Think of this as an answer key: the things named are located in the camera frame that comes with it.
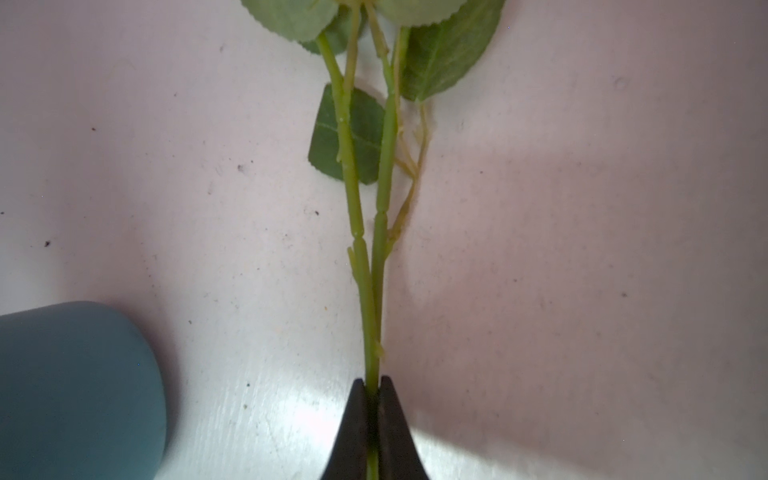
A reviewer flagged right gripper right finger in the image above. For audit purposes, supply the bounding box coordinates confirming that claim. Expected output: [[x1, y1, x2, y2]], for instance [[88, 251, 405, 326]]
[[377, 376, 429, 480]]

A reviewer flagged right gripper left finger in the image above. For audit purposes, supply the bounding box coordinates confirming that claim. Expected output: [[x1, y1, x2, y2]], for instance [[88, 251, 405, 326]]
[[320, 379, 369, 480]]

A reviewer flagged teal ceramic cylinder vase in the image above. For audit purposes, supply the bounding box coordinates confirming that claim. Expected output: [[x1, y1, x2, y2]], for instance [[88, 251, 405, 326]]
[[1, 301, 167, 479]]

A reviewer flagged small white pink rose spray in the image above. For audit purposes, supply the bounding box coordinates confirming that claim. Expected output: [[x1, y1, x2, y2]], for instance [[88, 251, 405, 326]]
[[244, 1, 504, 479]]

